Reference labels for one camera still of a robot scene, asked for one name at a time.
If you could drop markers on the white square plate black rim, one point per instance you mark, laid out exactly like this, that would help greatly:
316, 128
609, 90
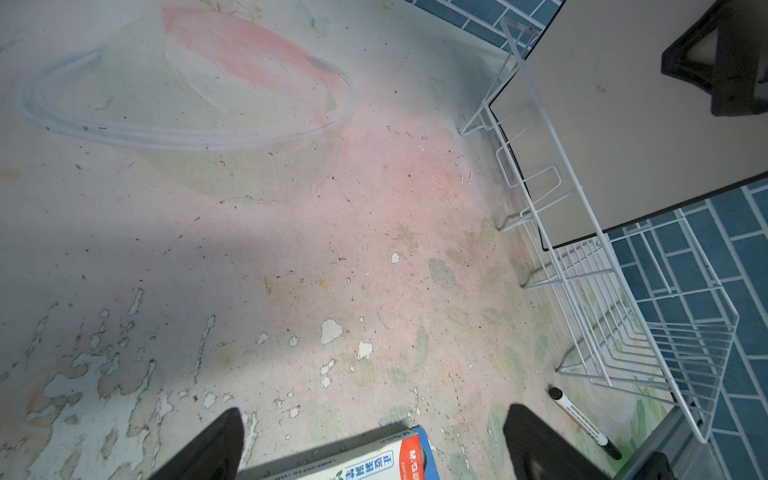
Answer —
604, 137

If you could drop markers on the aluminium mounting rail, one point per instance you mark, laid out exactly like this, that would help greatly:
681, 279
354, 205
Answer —
672, 452

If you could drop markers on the white wire dish rack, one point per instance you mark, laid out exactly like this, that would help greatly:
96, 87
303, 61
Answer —
646, 311

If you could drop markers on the blue white pen box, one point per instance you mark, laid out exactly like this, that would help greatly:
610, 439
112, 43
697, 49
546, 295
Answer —
405, 454

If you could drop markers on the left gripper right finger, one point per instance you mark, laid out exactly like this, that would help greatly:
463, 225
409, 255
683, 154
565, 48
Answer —
539, 452

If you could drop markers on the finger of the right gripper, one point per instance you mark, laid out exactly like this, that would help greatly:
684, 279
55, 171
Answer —
724, 53

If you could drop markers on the black white marker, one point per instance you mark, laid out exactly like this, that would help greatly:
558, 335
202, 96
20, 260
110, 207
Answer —
563, 401

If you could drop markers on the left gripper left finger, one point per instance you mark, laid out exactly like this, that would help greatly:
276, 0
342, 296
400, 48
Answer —
215, 453

